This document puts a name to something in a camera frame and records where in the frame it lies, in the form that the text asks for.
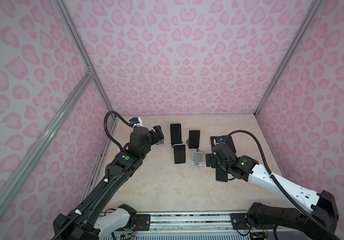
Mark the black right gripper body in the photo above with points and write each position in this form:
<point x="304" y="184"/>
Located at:
<point x="214" y="160"/>

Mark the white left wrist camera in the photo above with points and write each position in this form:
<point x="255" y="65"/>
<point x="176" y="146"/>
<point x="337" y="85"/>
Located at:
<point x="136" y="122"/>

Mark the white phone stand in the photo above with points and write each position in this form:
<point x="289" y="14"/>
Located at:
<point x="197" y="158"/>

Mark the aluminium frame post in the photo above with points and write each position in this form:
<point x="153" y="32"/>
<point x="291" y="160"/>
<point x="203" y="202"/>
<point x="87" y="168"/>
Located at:
<point x="80" y="46"/>
<point x="306" y="23"/>

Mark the aluminium frame post back right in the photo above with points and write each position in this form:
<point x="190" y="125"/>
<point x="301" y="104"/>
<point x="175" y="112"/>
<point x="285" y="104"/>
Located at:
<point x="306" y="23"/>

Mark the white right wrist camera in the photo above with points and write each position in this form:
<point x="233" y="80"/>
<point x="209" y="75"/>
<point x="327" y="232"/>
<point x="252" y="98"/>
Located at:
<point x="219" y="139"/>

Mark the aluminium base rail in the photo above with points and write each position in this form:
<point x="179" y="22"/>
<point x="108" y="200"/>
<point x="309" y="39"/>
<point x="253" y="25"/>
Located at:
<point x="201" y="225"/>

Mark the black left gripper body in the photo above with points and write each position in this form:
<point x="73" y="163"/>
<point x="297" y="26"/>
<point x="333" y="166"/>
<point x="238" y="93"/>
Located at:
<point x="152" y="138"/>

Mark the aluminium frame post back left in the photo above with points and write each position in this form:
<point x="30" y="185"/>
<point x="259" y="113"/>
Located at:
<point x="80" y="46"/>

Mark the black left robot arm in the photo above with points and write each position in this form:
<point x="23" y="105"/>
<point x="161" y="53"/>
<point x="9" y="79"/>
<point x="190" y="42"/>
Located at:
<point x="79" y="223"/>

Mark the aluminium diagonal frame bar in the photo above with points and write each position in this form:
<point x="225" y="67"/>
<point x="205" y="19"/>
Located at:
<point x="29" y="162"/>

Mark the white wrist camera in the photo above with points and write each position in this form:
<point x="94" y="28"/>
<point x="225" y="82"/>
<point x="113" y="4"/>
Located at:
<point x="136" y="122"/>
<point x="219" y="139"/>

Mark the black phone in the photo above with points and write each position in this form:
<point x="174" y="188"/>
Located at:
<point x="221" y="175"/>
<point x="212" y="139"/>
<point x="229" y="142"/>
<point x="175" y="134"/>
<point x="179" y="154"/>
<point x="194" y="136"/>

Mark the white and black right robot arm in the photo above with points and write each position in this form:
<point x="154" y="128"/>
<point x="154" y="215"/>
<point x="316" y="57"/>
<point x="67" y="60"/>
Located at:
<point x="312" y="213"/>

